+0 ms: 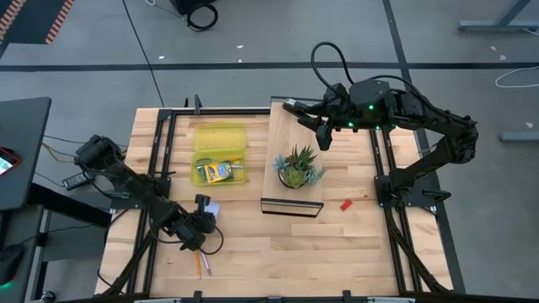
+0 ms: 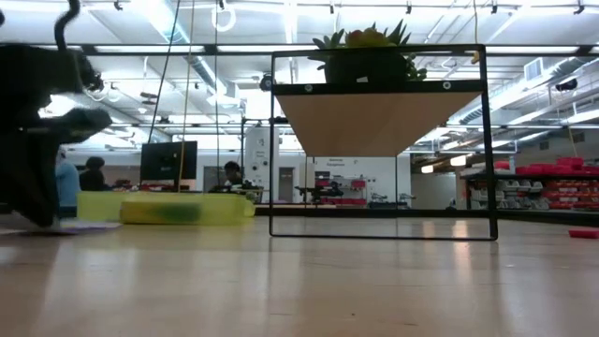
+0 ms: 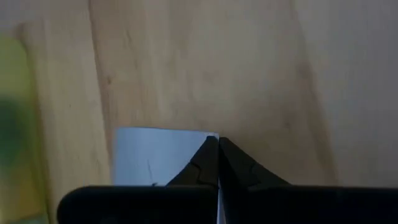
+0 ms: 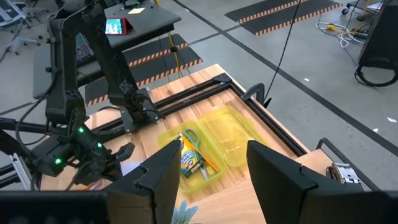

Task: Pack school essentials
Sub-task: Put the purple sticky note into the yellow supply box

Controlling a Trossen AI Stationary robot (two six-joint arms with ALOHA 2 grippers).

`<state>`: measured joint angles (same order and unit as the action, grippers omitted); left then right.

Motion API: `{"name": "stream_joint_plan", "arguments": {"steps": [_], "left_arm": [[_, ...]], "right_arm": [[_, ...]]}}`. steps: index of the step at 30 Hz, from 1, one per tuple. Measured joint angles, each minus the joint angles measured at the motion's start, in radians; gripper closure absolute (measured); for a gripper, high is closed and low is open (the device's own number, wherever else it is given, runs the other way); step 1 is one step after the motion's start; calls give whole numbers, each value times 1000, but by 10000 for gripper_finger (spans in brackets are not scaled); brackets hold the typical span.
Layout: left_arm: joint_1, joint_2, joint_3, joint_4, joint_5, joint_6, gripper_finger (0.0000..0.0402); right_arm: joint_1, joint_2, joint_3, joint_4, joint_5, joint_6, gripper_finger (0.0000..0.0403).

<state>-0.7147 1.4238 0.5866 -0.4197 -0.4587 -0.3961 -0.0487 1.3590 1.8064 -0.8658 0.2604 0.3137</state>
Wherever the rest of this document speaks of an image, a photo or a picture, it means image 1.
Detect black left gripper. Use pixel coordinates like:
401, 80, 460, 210
168, 194, 217, 253

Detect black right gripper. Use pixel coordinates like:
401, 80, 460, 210
294, 83, 353, 152

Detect black stapler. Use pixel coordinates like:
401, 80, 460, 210
282, 98, 304, 115

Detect crayon box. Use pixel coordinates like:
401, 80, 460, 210
197, 161, 234, 184

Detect potted succulent plant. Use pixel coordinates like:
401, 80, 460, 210
272, 145, 328, 190

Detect yellow transparent pencil case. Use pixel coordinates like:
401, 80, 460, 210
191, 122, 248, 188

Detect black power adapter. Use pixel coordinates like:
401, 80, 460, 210
61, 172, 92, 190

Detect dark grey side desk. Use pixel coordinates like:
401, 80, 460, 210
0, 97, 52, 211

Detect grey desk base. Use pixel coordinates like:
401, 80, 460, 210
458, 0, 539, 35

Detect grey desk foot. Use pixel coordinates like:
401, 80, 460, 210
499, 130, 539, 143

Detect black orange-striped floor mat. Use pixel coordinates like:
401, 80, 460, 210
0, 0, 76, 45

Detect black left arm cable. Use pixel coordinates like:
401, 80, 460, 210
149, 225, 225, 257

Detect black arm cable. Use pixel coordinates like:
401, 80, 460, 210
149, 225, 225, 257
310, 40, 418, 110

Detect wooden shelf riser black frame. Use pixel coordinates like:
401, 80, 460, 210
259, 95, 325, 219

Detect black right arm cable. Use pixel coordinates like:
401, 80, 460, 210
310, 40, 418, 110

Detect black metal table frame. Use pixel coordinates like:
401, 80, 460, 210
100, 107, 454, 298

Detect black coiled floor cable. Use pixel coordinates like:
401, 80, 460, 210
186, 3, 219, 33

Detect yellow floor cable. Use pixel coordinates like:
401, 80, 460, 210
40, 141, 77, 164

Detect white floor cable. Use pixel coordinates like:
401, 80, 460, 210
494, 66, 539, 89

